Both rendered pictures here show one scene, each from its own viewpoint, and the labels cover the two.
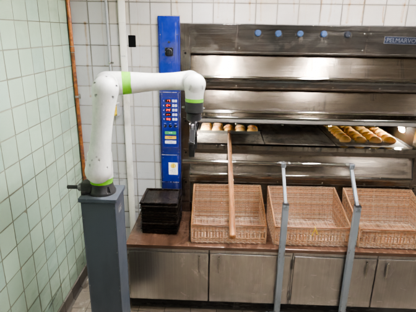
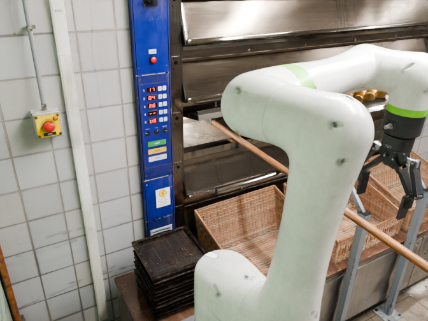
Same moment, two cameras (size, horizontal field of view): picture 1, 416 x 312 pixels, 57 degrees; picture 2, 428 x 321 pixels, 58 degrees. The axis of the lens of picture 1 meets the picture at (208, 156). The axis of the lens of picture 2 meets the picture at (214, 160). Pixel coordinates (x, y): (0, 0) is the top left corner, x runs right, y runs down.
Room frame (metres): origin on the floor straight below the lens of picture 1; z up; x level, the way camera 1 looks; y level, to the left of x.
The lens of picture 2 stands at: (1.40, 0.95, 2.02)
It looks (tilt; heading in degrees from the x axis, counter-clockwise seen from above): 27 degrees down; 328
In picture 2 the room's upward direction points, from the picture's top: 1 degrees clockwise
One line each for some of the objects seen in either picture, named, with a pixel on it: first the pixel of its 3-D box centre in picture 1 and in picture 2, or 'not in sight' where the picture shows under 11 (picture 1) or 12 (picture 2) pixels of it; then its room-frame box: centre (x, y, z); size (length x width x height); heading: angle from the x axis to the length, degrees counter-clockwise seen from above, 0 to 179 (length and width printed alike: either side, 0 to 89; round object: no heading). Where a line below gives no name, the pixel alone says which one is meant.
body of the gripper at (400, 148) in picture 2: (194, 121); (395, 149); (1.91, 0.08, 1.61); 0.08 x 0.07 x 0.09; 177
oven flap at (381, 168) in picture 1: (299, 165); (314, 147); (2.92, -0.75, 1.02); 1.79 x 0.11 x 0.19; 88
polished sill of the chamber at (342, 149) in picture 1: (301, 148); (314, 125); (2.94, -0.75, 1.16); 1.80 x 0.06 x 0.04; 88
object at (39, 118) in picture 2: (112, 109); (46, 122); (2.93, 0.75, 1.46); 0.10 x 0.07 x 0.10; 88
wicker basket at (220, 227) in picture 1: (227, 212); (260, 238); (2.67, -0.16, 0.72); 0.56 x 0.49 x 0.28; 90
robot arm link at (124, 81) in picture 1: (112, 83); (265, 101); (1.95, 0.49, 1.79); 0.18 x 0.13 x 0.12; 103
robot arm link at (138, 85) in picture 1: (166, 81); (338, 75); (2.01, 0.22, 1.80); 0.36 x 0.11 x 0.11; 103
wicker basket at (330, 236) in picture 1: (306, 214); (341, 208); (2.65, -0.76, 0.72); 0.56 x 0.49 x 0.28; 89
